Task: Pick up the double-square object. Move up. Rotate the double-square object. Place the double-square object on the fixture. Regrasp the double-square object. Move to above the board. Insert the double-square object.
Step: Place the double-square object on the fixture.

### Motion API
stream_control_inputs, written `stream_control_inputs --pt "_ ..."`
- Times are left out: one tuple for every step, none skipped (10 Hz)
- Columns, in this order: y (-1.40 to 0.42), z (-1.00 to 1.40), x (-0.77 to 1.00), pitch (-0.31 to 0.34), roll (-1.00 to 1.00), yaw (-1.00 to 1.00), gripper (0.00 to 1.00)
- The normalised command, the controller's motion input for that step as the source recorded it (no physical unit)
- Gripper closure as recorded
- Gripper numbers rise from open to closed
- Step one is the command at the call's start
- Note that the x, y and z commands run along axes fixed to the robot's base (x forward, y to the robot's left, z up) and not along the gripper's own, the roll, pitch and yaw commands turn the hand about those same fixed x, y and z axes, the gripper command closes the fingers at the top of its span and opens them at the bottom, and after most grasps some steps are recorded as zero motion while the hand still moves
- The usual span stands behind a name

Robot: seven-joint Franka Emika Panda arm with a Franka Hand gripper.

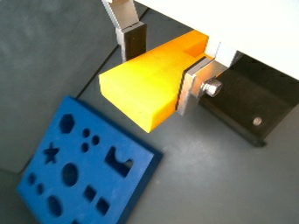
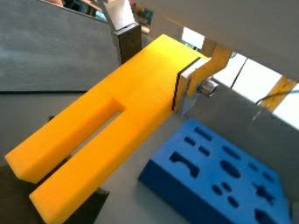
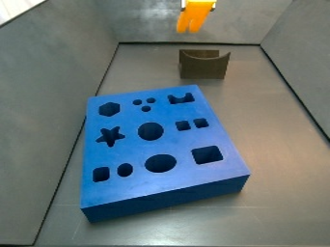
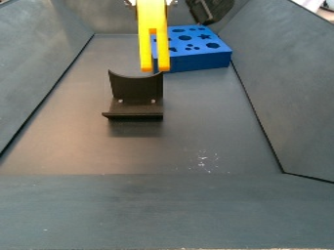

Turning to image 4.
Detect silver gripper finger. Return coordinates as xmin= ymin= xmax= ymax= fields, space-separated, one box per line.
xmin=165 ymin=0 xmax=179 ymax=6
xmin=123 ymin=0 xmax=137 ymax=7

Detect yellow forked double-square block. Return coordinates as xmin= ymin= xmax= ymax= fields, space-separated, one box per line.
xmin=136 ymin=0 xmax=169 ymax=72

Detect blue foam shape board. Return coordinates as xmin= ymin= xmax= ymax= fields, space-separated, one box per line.
xmin=148 ymin=23 xmax=233 ymax=74

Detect black curved holder stand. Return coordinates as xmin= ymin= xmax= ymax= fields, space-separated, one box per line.
xmin=101 ymin=71 xmax=163 ymax=120

